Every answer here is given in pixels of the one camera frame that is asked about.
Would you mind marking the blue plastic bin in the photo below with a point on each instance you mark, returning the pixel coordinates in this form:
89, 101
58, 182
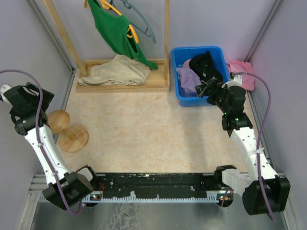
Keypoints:
180, 55

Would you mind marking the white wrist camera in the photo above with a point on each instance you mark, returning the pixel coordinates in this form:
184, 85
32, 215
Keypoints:
4, 89
236, 80

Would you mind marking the purple cap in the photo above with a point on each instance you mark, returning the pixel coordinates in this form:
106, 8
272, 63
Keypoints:
188, 80

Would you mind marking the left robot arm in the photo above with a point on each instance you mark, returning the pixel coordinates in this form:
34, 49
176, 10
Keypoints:
65, 188

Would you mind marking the beige cloth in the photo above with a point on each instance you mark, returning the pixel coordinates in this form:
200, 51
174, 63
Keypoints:
120, 71

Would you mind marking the pink cap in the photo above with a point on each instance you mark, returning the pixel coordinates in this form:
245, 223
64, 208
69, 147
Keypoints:
186, 64

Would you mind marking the yellow hanger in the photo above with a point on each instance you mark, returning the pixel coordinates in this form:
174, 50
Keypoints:
132, 28

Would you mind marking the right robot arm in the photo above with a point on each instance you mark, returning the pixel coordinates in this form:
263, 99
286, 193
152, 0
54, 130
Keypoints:
263, 191

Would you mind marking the wooden hat stand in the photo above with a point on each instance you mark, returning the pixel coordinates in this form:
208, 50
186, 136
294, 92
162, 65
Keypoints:
71, 138

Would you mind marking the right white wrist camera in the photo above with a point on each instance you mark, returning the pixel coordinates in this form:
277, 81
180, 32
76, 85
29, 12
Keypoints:
236, 80

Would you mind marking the grey-blue hanger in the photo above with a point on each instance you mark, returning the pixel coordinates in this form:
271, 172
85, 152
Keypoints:
136, 18

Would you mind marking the wooden clothes rack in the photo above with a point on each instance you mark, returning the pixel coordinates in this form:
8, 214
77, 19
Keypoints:
157, 81

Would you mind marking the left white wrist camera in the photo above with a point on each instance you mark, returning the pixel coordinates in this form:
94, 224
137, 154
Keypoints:
4, 89

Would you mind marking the green tank top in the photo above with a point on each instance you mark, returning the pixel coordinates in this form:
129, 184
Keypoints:
133, 51

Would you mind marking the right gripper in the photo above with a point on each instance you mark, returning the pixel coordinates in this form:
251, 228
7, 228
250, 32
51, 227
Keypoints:
214, 86

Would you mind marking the pink cloth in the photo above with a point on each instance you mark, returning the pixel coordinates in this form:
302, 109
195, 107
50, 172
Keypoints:
248, 81

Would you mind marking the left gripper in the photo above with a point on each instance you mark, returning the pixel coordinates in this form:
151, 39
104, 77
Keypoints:
47, 98

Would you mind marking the black cap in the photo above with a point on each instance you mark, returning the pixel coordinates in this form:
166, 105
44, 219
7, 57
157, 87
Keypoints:
203, 66

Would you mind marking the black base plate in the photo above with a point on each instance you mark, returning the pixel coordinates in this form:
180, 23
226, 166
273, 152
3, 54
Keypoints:
161, 185

